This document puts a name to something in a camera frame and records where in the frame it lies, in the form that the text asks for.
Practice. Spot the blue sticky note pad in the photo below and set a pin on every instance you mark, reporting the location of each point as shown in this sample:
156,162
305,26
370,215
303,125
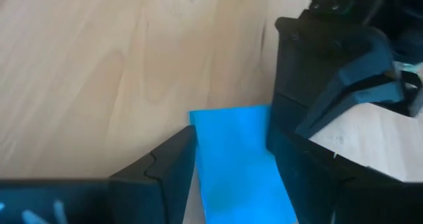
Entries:
231,158

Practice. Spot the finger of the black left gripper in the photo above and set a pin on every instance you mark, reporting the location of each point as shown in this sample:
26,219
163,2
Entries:
297,68
363,85

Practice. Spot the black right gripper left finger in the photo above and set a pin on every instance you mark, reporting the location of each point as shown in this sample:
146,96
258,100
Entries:
155,184

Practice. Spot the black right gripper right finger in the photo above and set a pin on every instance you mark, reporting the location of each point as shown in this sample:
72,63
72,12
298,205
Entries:
337,194

